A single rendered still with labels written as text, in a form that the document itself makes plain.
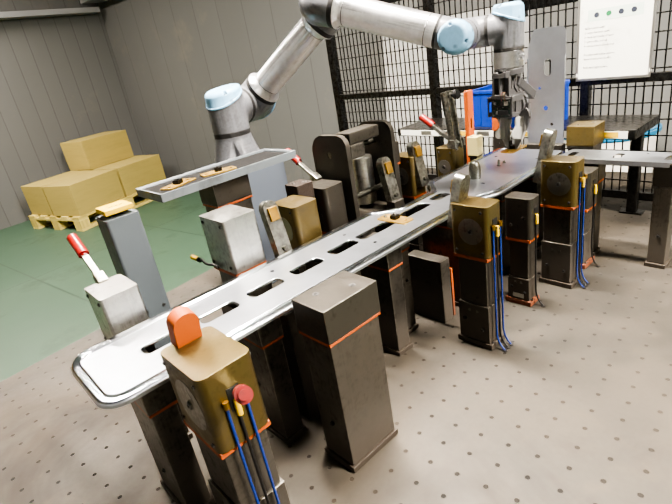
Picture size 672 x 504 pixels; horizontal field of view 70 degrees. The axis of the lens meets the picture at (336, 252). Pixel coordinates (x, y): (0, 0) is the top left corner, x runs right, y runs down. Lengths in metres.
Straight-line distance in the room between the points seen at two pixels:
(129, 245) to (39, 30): 6.52
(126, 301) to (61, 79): 6.66
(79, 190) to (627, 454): 5.54
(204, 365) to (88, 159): 6.02
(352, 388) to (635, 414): 0.52
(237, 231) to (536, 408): 0.68
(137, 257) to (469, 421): 0.75
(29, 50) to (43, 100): 0.59
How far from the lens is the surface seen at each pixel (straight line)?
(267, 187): 1.56
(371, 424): 0.91
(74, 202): 5.86
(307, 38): 1.52
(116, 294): 0.92
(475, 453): 0.94
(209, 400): 0.62
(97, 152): 6.65
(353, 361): 0.81
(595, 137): 1.63
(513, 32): 1.36
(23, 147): 7.26
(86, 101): 7.59
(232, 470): 0.70
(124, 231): 1.09
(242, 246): 1.00
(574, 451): 0.97
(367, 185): 1.32
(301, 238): 1.09
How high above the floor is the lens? 1.39
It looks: 23 degrees down
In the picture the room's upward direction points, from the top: 10 degrees counter-clockwise
